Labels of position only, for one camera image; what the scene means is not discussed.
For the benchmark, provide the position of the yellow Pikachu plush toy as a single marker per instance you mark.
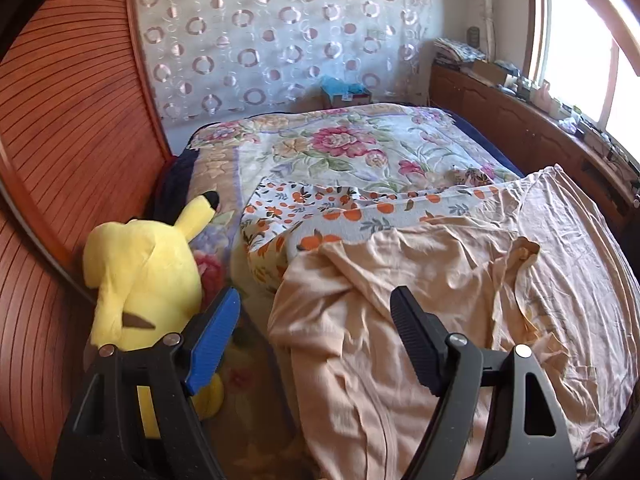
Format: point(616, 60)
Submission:
point(150, 282)

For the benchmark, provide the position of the stack of folded cloths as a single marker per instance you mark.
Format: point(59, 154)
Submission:
point(456, 53)

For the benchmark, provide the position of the circle patterned curtain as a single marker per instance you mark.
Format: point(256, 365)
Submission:
point(212, 59)

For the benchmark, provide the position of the cardboard box on sideboard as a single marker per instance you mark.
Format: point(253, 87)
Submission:
point(491, 72)

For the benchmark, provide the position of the blue tissue box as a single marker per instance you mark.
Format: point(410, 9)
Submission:
point(336, 93)

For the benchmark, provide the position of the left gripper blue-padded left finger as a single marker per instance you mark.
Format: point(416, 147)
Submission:
point(133, 417)

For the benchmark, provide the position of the red-brown wooden wardrobe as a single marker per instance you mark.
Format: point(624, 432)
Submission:
point(81, 144)

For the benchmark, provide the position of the wooden sideboard cabinet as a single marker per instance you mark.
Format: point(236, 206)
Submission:
point(532, 141)

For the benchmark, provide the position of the floral pink quilt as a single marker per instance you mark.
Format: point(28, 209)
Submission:
point(273, 171)

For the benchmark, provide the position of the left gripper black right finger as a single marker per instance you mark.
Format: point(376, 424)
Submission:
point(525, 436)

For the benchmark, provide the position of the bright window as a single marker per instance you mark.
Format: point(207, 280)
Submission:
point(588, 51)

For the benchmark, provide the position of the orange fruit print bedsheet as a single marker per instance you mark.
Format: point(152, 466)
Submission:
point(350, 224)

